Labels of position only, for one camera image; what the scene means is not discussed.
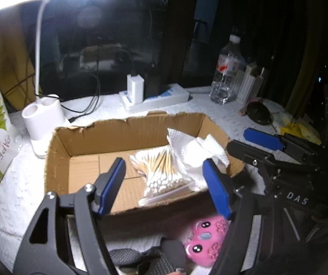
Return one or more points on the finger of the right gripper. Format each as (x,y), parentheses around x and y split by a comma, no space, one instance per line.
(252,154)
(287,143)

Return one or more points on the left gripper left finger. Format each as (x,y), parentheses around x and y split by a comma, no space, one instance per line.
(46,246)

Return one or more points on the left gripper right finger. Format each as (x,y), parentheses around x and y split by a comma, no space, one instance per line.
(238,205)

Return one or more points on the pink plush toy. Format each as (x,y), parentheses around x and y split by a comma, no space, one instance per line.
(207,236)

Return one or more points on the white paper towel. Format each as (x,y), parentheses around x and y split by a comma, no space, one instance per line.
(189,153)

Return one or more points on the cotton swab bag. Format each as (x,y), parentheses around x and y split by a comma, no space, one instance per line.
(163,181)

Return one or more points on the grey sock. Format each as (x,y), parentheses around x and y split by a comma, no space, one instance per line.
(167,258)

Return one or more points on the yellow wet wipes pack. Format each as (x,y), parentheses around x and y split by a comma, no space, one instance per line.
(300,129)

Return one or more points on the black round object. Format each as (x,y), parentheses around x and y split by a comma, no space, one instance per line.
(259,113)

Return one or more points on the white tablecloth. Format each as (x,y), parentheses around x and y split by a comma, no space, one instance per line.
(22,188)

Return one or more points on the white perforated organizer basket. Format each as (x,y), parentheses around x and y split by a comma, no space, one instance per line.
(251,83)

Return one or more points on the clear water bottle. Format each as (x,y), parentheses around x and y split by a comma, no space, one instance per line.
(229,72)

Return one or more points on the white power strip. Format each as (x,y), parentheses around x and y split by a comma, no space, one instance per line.
(173,94)

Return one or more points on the white charger plug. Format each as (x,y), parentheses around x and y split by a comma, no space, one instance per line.
(135,88)

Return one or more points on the yellow curtain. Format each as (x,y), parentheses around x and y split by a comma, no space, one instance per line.
(16,69)

